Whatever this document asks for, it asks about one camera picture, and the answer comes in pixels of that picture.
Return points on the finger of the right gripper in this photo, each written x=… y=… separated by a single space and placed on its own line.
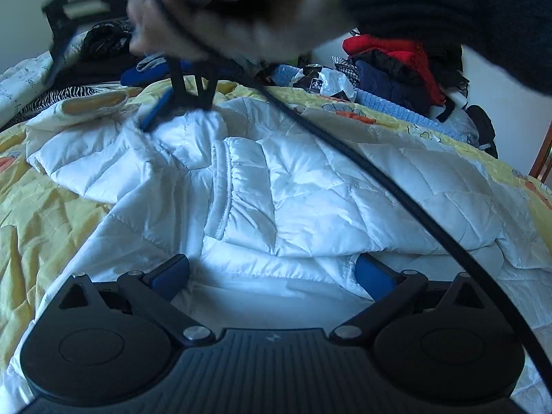
x=162 y=108
x=206 y=75

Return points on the light blue knitted blanket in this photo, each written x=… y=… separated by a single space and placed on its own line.
x=283 y=75

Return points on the dark sleeved right forearm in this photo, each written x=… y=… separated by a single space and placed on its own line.
x=514 y=35

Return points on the red and black clothes pile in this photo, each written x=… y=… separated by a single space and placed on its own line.
x=421 y=78

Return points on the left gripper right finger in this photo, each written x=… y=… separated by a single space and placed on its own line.
x=395 y=294

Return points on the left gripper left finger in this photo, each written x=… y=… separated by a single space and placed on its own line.
x=150 y=295

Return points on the yellow floral bedspread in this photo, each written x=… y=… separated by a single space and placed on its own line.
x=47 y=224

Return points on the white quilted blanket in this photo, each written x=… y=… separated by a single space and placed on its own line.
x=21 y=84

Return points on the right hand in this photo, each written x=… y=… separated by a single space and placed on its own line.
x=270 y=30

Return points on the dark striped clothes pile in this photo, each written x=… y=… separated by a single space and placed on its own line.
x=82 y=63

